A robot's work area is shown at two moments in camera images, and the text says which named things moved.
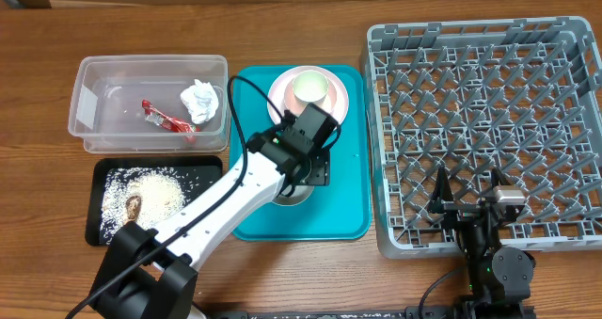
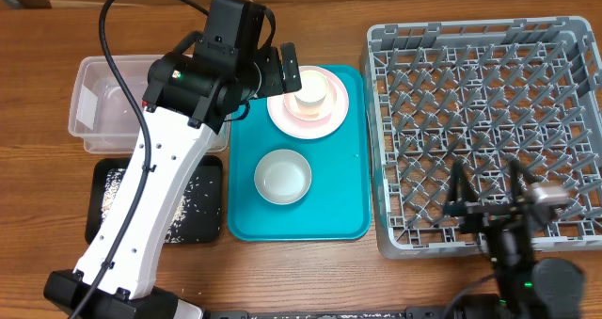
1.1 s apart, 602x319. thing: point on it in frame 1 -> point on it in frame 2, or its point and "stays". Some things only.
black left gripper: x=321 y=171 -> x=274 y=82
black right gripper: x=458 y=211 -> x=480 y=213
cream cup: x=310 y=87 stays
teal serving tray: x=339 y=212 stays
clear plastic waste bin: x=147 y=103 stays
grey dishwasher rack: x=521 y=96 stays
